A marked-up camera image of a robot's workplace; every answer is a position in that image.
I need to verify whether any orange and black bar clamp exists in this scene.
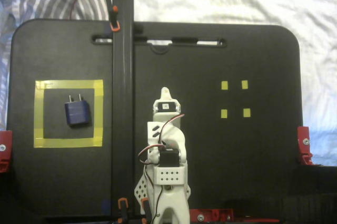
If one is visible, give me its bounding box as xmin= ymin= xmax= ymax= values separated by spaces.
xmin=104 ymin=0 xmax=122 ymax=33

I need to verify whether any orange and black spring clamp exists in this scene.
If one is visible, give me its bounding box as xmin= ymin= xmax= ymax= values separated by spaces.
xmin=117 ymin=197 xmax=130 ymax=224
xmin=141 ymin=198 xmax=153 ymax=224

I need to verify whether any black backdrop board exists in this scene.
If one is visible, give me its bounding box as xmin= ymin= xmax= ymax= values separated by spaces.
xmin=0 ymin=164 xmax=337 ymax=224

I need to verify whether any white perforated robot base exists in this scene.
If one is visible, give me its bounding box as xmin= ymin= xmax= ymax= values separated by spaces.
xmin=134 ymin=176 xmax=192 ymax=206

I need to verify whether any red corner bracket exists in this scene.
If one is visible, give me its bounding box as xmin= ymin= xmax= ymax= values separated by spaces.
xmin=189 ymin=208 xmax=235 ymax=223
xmin=0 ymin=130 xmax=13 ymax=173
xmin=296 ymin=126 xmax=314 ymax=166

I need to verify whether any black flat bar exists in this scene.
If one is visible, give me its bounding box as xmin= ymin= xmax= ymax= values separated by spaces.
xmin=111 ymin=0 xmax=135 ymax=219

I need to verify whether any blue and white charger block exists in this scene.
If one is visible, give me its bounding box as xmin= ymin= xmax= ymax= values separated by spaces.
xmin=64 ymin=93 xmax=92 ymax=129

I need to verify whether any yellow tape square outline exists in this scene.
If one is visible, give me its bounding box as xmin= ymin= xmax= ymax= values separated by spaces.
xmin=33 ymin=79 xmax=104 ymax=148

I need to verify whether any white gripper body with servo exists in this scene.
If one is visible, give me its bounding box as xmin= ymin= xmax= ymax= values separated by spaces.
xmin=152 ymin=99 xmax=182 ymax=127

